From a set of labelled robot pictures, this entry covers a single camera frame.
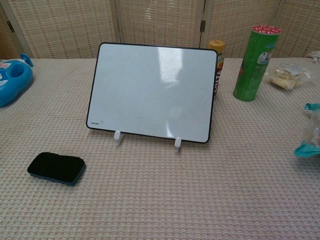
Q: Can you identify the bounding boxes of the black felt eraser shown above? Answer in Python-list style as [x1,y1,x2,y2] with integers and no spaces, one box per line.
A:
[26,151,87,187]

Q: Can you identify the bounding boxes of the white rectangular board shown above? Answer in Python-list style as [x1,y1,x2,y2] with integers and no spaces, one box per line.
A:
[85,42,219,145]

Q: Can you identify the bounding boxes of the white plastic board stand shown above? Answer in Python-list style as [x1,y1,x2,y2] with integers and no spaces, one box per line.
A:
[113,130,184,154]

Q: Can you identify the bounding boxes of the beige woven tablecloth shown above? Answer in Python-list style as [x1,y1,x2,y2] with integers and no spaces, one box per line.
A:
[0,57,320,240]

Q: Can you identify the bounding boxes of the yellow capped drink bottle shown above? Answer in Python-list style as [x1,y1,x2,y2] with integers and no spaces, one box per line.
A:
[208,39,226,99]

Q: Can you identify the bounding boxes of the woven folding screen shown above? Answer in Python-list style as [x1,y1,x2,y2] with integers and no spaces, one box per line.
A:
[0,0,320,60]

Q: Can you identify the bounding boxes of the green chip can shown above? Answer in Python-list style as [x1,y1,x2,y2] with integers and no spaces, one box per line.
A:
[232,24,283,103]

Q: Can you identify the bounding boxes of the clear bag of pastries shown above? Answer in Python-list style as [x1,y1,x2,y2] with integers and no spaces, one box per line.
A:
[264,63,313,91]

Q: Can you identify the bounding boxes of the teal edged snack package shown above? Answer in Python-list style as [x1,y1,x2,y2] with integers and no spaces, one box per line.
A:
[293,102,320,158]

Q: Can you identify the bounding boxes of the blue detergent pump bottle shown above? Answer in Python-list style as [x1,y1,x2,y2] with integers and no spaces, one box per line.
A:
[0,52,34,109]

